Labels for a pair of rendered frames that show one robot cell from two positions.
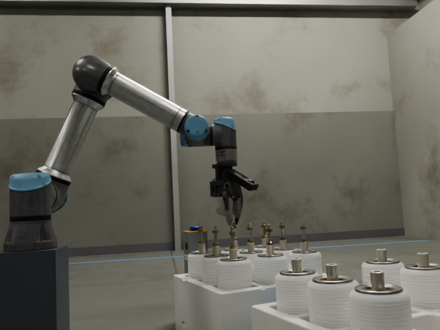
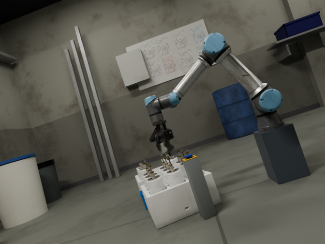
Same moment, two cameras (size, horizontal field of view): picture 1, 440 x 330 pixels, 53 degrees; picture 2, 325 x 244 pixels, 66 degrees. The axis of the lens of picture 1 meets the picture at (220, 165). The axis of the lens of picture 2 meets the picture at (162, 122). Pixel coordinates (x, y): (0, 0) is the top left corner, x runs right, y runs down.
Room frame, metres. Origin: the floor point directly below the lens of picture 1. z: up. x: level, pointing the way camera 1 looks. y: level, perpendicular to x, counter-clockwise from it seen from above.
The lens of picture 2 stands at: (2.93, 0.32, 0.50)
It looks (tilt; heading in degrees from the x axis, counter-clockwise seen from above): 1 degrees up; 193
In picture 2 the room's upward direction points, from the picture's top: 19 degrees counter-clockwise
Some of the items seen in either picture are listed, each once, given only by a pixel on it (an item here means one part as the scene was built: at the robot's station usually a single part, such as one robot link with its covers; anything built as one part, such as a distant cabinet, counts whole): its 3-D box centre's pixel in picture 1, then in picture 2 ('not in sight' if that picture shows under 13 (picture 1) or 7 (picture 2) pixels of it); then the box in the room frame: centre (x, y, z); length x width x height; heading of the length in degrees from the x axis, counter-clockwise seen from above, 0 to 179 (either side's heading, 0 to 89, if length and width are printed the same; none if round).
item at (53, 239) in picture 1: (31, 232); (268, 120); (1.34, 0.58, 0.35); 0.15 x 0.15 x 0.10
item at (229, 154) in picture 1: (226, 156); (157, 118); (1.52, -0.02, 0.57); 0.08 x 0.08 x 0.05
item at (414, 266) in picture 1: (423, 267); not in sight; (0.95, -0.42, 0.25); 0.08 x 0.08 x 0.01
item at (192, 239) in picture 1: (196, 274); (199, 187); (1.63, 0.10, 0.16); 0.07 x 0.07 x 0.31; 24
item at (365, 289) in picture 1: (378, 289); not in sight; (0.74, -0.25, 0.25); 0.08 x 0.08 x 0.01
